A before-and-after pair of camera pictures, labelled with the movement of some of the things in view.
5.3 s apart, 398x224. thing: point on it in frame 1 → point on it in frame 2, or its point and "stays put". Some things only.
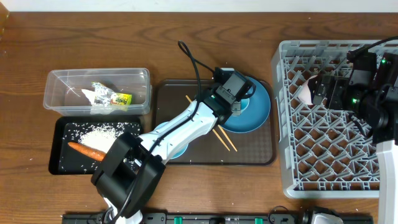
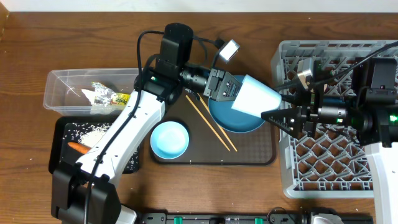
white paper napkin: [90, 95] stays put
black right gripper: [337, 85] → [303, 114]
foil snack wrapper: [105, 97] stays put
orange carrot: [91, 152] stays put
